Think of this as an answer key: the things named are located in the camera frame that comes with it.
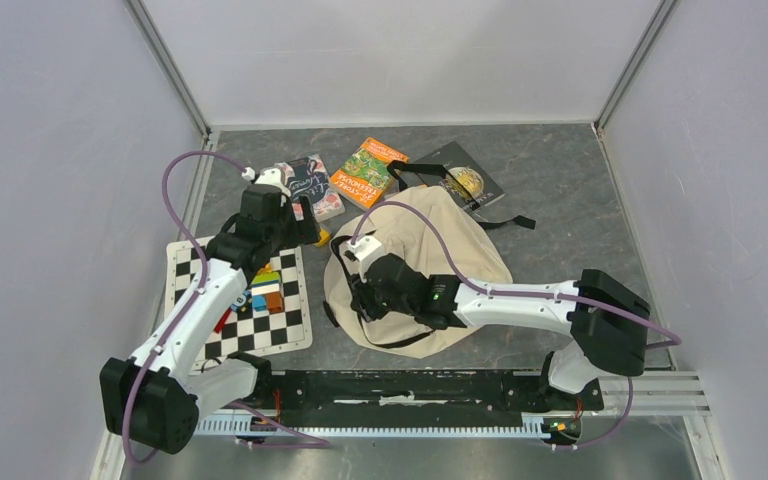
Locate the colourful block stack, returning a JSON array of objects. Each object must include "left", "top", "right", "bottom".
[{"left": 249, "top": 265, "right": 285, "bottom": 314}]

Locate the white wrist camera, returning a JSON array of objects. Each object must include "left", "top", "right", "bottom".
[
  {"left": 345, "top": 235, "right": 386, "bottom": 273},
  {"left": 241, "top": 167, "right": 291, "bottom": 197}
]

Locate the black book gold emblem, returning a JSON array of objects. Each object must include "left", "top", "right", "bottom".
[{"left": 414, "top": 141, "right": 505, "bottom": 213}]

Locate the red calculator toy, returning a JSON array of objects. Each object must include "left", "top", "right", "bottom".
[{"left": 213, "top": 307, "right": 236, "bottom": 334}]

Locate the checkered chess mat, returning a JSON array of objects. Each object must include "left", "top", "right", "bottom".
[{"left": 163, "top": 240, "right": 313, "bottom": 373}]

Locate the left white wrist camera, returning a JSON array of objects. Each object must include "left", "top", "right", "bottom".
[{"left": 241, "top": 167, "right": 291, "bottom": 197}]

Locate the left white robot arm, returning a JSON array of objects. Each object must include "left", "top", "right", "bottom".
[{"left": 100, "top": 185, "right": 319, "bottom": 459}]

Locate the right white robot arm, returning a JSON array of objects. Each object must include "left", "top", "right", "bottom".
[{"left": 347, "top": 254, "right": 648, "bottom": 408}]

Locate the cream canvas backpack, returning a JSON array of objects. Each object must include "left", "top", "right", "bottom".
[{"left": 323, "top": 186, "right": 536, "bottom": 359}]

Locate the purple cable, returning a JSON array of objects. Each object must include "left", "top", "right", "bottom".
[
  {"left": 349, "top": 200, "right": 683, "bottom": 452},
  {"left": 120, "top": 150, "right": 332, "bottom": 466}
]

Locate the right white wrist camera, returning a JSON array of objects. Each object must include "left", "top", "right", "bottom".
[{"left": 345, "top": 235, "right": 386, "bottom": 273}]

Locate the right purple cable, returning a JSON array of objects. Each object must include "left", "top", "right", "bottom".
[{"left": 349, "top": 200, "right": 683, "bottom": 452}]

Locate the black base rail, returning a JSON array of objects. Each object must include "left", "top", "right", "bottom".
[{"left": 244, "top": 369, "right": 605, "bottom": 439}]

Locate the orange treehouse book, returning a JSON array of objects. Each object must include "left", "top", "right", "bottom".
[{"left": 329, "top": 137, "right": 409, "bottom": 210}]

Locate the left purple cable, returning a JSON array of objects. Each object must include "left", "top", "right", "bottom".
[{"left": 120, "top": 150, "right": 332, "bottom": 466}]

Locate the yellow cube block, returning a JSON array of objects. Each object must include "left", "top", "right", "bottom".
[{"left": 315, "top": 227, "right": 331, "bottom": 247}]

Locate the blue robot figure toy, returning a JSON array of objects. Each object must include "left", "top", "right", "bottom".
[{"left": 230, "top": 290, "right": 252, "bottom": 312}]

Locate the floral navy book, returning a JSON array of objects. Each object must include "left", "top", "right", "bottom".
[{"left": 274, "top": 154, "right": 345, "bottom": 222}]

